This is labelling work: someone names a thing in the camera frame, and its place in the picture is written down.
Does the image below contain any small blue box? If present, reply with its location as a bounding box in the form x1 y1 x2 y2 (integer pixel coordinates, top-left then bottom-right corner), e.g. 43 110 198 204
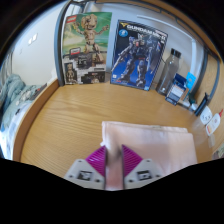
165 73 189 107

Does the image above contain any white mug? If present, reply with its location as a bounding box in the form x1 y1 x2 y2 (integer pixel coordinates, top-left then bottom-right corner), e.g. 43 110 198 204
199 105 213 126

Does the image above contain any black cylindrical bottle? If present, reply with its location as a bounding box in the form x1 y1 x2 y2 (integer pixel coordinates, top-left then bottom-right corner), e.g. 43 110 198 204
194 92 209 117

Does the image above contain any pale pink towel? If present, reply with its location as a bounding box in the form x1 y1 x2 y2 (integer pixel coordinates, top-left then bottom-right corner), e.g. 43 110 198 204
99 120 198 192

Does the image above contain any patterned hanging cloth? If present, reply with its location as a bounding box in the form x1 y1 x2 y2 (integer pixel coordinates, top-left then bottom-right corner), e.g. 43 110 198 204
213 141 224 160

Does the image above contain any blue robot model kit box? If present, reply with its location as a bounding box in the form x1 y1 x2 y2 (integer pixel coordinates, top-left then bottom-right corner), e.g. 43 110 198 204
110 19 169 92

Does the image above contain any bed with teal bedding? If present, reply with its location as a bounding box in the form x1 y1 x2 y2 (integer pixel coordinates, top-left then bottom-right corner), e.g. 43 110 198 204
0 73 49 158

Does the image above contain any green tree figure toy box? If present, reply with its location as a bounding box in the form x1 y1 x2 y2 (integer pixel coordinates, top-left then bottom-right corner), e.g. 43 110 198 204
61 12 113 86

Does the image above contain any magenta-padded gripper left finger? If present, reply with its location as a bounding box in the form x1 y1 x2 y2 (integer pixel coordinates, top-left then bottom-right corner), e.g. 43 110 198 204
63 144 108 190

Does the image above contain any white wall switch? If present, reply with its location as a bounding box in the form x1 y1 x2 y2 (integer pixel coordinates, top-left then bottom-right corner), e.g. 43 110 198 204
28 32 39 46

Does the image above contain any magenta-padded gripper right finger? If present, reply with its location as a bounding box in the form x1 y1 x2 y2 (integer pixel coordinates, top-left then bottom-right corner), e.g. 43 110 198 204
121 144 165 190

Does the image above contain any clear bottle with dark cap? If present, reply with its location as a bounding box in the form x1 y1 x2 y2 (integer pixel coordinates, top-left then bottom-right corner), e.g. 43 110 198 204
156 48 182 97

